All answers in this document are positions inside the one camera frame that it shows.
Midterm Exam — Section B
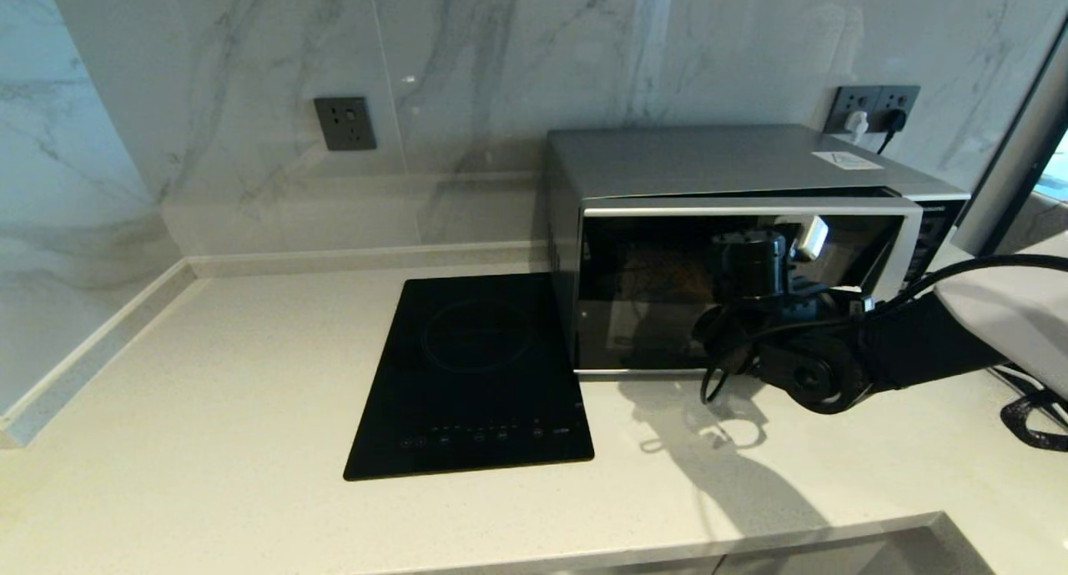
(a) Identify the white paper sticker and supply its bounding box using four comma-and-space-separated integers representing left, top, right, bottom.
811, 150, 885, 171

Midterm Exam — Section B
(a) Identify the black corrugated cable conduit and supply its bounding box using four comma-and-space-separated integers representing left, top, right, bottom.
1000, 387, 1068, 452

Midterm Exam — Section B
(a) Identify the silver microwave oven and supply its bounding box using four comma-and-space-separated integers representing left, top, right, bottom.
547, 124, 973, 380

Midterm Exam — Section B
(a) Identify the grey double wall socket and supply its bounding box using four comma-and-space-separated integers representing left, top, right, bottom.
823, 85, 921, 135

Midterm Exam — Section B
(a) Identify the black power plug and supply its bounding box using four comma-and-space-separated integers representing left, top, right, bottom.
876, 109, 907, 154

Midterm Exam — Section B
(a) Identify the black induction cooktop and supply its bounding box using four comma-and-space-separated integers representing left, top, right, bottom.
343, 273, 595, 482

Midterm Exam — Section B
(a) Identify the grey single wall socket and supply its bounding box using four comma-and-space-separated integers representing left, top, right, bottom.
314, 97, 378, 152

